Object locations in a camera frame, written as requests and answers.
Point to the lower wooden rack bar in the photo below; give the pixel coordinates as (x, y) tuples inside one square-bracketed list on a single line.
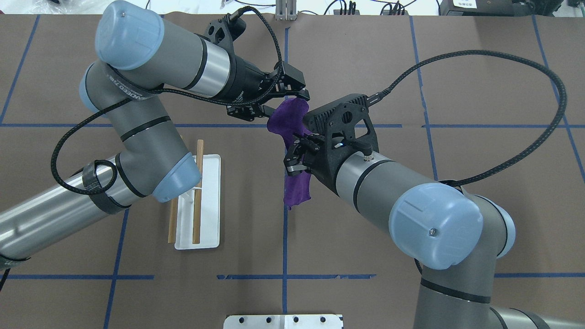
[(196, 230)]

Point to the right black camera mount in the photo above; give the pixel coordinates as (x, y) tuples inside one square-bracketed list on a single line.
[(343, 121)]

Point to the upper wooden rack bar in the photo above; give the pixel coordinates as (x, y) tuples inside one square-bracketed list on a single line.
[(172, 228)]

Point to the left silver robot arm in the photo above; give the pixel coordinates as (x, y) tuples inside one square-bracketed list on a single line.
[(140, 56)]

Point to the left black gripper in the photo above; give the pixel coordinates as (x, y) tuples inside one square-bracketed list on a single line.
[(244, 81)]

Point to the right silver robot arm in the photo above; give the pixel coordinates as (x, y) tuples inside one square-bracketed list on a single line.
[(457, 237)]

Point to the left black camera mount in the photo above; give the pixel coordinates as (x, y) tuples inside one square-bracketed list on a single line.
[(223, 32)]

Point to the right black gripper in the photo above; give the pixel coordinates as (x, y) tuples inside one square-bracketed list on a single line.
[(321, 170)]

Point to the white towel rack base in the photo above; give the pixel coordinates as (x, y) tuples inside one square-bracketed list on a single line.
[(210, 218)]

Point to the wooden rack bar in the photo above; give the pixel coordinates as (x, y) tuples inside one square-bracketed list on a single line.
[(196, 230), (172, 228)]

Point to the white camera pole with base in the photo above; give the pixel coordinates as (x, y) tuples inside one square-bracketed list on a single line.
[(284, 321)]

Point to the purple towel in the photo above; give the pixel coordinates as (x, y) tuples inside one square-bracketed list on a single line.
[(287, 122)]

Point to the aluminium frame post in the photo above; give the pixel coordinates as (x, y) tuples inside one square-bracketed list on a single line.
[(286, 10)]

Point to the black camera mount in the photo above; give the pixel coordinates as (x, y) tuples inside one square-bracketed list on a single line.
[(343, 121), (223, 32)]

